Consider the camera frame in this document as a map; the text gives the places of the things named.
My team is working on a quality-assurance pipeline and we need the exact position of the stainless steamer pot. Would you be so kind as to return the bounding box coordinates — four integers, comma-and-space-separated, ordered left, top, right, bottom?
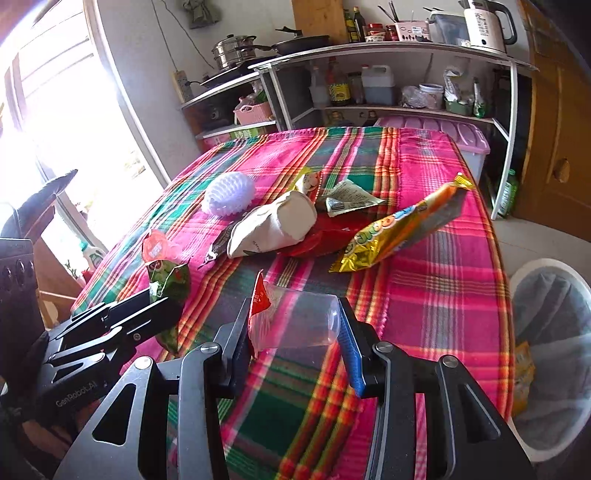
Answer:
212, 34, 257, 70

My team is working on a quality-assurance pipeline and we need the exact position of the black silver wrapper strip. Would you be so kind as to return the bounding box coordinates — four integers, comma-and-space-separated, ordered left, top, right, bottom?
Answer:
198, 224, 237, 269

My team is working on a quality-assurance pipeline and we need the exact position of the white power strip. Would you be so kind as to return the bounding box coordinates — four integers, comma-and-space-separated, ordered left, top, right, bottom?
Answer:
173, 70, 193, 103

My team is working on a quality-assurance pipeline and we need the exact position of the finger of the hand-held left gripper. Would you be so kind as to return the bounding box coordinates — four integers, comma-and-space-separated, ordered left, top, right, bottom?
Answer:
57, 289, 161, 341
46, 299, 184, 371

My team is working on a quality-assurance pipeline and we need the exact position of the low grey shelf unit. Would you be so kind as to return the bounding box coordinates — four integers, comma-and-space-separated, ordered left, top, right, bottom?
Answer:
180, 69, 279, 154

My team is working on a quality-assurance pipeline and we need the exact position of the small yellow red wrapper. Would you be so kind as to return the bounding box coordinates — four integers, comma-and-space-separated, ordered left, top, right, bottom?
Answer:
290, 167, 324, 204

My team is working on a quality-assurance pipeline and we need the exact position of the green and red snack packet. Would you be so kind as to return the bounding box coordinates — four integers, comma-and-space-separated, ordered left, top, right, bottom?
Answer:
141, 229, 192, 354

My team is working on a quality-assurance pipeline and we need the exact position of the white electric kettle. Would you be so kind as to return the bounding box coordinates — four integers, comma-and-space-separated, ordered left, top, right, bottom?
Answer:
463, 0, 518, 54

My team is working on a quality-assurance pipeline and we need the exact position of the red lidded jar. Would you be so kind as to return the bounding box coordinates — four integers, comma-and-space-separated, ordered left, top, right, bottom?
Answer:
367, 23, 399, 41

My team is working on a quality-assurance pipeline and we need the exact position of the beige paper bag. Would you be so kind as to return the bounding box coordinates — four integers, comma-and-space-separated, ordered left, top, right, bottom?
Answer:
226, 190, 318, 259

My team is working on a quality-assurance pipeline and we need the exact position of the green hanging cloth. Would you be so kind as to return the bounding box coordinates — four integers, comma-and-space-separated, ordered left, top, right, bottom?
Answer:
182, 0, 223, 30

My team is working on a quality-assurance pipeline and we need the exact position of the long yellow snack packet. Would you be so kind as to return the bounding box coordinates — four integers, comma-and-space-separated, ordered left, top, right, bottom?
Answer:
329, 172, 475, 273

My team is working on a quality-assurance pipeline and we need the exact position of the clear plastic bottle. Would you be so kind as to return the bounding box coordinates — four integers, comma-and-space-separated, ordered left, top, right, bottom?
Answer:
310, 67, 329, 110

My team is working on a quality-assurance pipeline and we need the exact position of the wooden door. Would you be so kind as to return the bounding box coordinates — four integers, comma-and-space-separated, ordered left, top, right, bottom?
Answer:
508, 0, 591, 230

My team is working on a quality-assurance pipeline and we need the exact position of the white round trash bin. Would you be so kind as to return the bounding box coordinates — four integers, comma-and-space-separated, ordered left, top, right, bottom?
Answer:
508, 258, 591, 465

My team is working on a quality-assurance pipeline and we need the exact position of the dark chopsticks bundle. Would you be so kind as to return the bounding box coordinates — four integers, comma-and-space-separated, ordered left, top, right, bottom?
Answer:
378, 0, 403, 24

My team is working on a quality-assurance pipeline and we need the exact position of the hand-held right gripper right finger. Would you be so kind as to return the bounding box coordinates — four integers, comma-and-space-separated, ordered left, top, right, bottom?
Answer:
338, 298, 536, 480

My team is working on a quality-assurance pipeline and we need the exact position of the pink utensil basket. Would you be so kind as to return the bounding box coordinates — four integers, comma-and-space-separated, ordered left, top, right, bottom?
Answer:
398, 21, 431, 42

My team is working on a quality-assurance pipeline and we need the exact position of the translucent bin liner bag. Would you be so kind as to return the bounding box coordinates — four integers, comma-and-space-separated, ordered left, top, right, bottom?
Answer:
512, 272, 591, 453

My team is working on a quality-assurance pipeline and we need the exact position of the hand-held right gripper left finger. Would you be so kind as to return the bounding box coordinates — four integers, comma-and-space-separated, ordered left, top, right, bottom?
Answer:
53, 298, 253, 480

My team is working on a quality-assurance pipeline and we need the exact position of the yellow label oil bottle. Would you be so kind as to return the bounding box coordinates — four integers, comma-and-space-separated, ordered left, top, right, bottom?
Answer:
328, 62, 351, 106

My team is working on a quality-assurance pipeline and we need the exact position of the black frying pan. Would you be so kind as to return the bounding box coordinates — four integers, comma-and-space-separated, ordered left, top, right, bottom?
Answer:
249, 27, 331, 54

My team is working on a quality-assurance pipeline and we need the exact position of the black induction cooker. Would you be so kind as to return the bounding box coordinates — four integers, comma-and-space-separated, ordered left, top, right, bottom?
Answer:
200, 58, 274, 89

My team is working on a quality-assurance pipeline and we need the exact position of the pink woven basket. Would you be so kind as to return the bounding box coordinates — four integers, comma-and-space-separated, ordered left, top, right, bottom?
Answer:
234, 99, 273, 126

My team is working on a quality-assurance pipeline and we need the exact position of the white foam fruit net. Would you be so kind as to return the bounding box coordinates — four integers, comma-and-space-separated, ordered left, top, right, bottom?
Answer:
202, 172, 256, 217

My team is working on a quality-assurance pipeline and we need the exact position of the white green detergent bottle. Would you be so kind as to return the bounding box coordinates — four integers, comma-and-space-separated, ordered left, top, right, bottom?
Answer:
79, 240, 108, 273

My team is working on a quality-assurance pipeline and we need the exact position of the clear lidded food container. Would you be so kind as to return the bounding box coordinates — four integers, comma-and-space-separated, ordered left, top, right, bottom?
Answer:
427, 11, 470, 45

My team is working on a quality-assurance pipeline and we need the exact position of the white jug with dark liquid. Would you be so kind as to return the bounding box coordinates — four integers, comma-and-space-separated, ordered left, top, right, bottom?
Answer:
361, 65, 396, 106

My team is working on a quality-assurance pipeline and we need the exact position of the green and white box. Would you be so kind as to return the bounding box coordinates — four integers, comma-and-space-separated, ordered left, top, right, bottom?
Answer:
198, 126, 278, 151

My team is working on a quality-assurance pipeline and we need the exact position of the window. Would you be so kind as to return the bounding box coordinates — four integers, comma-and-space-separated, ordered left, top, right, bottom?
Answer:
0, 0, 172, 259

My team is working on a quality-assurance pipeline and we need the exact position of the white food bags pile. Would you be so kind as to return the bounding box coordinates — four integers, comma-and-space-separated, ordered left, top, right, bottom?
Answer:
443, 67, 476, 116

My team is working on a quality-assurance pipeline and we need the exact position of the grey green crumpled wrapper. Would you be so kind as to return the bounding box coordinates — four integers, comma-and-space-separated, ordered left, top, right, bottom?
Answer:
324, 180, 387, 217

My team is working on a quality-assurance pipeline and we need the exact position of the white metal shelf unit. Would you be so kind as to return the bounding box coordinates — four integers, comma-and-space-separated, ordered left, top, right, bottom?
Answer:
254, 41, 539, 220

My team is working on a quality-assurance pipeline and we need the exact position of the wooden cutting board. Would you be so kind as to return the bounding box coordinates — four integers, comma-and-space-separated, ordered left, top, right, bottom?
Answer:
292, 0, 348, 45

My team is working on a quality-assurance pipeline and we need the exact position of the pink green plaid blanket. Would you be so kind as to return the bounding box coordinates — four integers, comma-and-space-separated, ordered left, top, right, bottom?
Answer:
71, 127, 515, 480

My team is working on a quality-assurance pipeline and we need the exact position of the pink lidded storage box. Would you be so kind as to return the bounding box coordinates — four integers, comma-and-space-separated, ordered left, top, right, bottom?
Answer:
374, 115, 491, 185

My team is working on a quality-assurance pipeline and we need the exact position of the yellow packet in bin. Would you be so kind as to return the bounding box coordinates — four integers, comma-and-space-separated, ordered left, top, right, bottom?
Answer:
512, 342, 536, 416

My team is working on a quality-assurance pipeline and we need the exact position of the white plastic tub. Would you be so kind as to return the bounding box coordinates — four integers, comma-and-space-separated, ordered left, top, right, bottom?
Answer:
419, 83, 445, 110

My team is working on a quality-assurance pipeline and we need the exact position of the green standing packet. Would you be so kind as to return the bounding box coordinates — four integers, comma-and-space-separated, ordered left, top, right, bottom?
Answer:
473, 78, 487, 119

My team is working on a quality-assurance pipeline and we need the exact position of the green plastic bottle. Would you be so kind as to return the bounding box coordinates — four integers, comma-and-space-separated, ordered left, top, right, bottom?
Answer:
496, 168, 519, 218

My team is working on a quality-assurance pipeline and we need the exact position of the clear plastic cup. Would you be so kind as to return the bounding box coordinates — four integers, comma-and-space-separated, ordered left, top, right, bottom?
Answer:
265, 284, 343, 350

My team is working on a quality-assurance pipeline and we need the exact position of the brown glass jar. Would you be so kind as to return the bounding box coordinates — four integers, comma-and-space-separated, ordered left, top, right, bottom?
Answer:
348, 71, 366, 105

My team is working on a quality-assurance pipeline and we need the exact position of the red and clear plastic wrapper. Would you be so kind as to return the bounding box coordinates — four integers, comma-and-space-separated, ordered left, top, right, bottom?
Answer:
248, 270, 279, 359

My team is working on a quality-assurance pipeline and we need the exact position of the crumpled clear plastic bag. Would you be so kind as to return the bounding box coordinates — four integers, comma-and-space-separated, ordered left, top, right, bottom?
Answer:
399, 85, 428, 110

